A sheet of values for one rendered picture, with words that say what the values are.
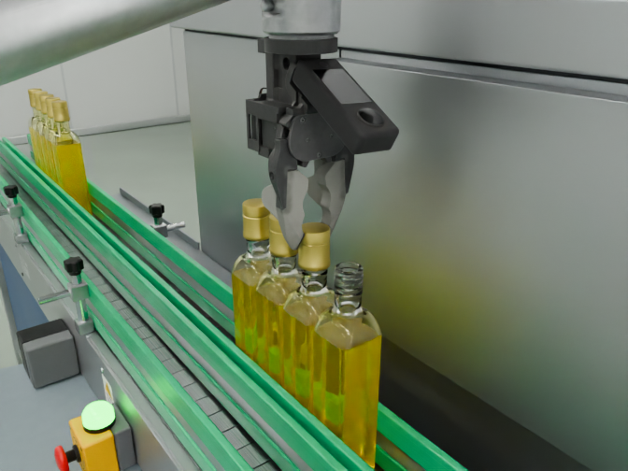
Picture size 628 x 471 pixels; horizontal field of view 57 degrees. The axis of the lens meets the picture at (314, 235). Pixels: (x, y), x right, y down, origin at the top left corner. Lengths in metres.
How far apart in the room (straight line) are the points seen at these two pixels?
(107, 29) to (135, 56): 6.37
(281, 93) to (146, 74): 6.17
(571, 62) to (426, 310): 0.32
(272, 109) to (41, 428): 0.69
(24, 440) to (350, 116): 0.76
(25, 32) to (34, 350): 0.86
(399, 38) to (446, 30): 0.07
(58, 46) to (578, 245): 0.43
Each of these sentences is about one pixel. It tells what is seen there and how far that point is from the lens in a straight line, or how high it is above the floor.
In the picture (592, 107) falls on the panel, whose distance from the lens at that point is 0.53.
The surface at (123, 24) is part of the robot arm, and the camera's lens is 0.33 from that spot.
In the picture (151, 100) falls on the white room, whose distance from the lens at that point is 6.80.
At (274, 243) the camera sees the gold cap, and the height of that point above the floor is 1.13.
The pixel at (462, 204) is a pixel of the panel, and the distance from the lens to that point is 0.62.
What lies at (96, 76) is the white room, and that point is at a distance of 6.58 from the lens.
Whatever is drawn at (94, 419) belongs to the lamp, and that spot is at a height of 0.85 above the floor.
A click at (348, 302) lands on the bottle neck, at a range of 0.59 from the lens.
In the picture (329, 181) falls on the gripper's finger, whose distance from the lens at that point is 0.61.
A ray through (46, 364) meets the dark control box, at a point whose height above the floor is 0.80.
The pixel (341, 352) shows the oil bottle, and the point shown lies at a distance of 0.60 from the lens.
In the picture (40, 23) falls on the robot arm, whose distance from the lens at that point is 0.31.
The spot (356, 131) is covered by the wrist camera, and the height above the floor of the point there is 1.29.
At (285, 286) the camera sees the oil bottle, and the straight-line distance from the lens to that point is 0.67.
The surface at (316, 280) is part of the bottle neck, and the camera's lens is 0.63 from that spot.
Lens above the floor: 1.40
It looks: 23 degrees down
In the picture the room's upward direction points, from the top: straight up
